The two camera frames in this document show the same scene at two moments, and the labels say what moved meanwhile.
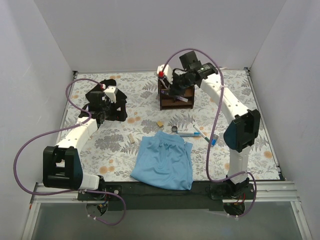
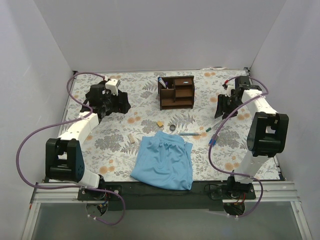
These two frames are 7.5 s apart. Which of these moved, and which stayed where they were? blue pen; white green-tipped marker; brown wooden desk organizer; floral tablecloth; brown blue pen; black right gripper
Moved: black right gripper; white green-tipped marker
Stayed: blue pen; floral tablecloth; brown wooden desk organizer; brown blue pen
